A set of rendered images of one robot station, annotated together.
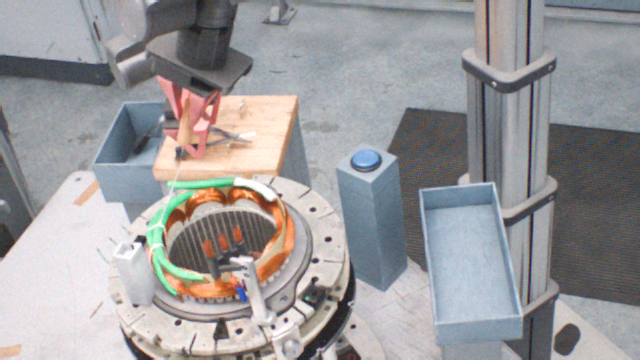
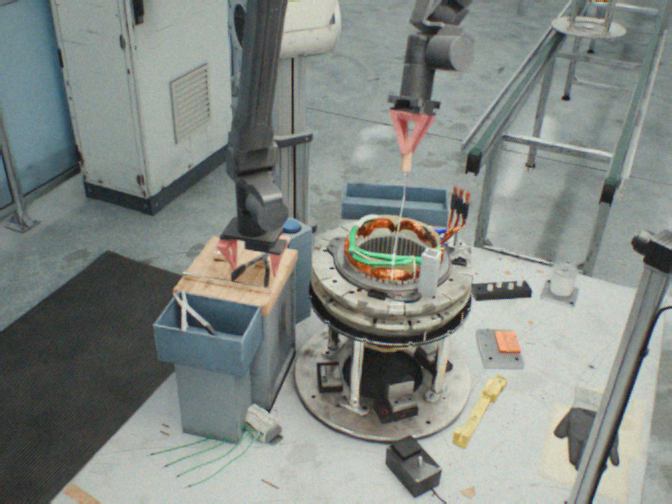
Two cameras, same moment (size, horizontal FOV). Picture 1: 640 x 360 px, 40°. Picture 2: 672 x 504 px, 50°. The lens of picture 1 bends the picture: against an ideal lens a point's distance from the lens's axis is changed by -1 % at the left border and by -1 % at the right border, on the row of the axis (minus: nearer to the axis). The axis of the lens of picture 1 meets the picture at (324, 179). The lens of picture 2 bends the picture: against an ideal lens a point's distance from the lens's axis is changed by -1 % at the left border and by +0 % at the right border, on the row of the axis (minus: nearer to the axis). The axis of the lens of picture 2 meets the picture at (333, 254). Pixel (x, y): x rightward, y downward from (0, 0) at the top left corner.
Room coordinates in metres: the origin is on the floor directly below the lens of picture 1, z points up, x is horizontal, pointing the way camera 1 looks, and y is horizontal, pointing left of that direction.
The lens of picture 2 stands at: (1.00, 1.33, 1.90)
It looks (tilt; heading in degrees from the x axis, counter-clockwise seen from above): 34 degrees down; 268
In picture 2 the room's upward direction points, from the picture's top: 2 degrees clockwise
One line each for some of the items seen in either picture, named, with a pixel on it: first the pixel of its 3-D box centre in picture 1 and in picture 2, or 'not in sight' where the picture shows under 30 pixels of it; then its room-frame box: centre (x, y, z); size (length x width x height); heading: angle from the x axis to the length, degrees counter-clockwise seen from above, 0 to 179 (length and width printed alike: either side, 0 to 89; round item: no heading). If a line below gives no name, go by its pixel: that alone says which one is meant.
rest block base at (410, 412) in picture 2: not in sight; (395, 407); (0.82, 0.27, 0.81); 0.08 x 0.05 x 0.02; 18
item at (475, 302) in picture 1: (468, 316); (391, 246); (0.80, -0.17, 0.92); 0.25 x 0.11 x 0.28; 174
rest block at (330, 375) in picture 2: not in sight; (330, 374); (0.95, 0.19, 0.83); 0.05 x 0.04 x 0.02; 94
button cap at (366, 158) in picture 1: (365, 158); (290, 225); (1.05, -0.07, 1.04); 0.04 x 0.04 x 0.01
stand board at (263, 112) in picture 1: (228, 136); (238, 273); (1.14, 0.14, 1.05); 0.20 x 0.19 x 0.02; 75
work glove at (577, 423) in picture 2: not in sight; (590, 427); (0.42, 0.30, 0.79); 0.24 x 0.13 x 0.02; 64
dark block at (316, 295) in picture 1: (313, 296); not in sight; (0.74, 0.04, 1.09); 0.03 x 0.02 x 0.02; 143
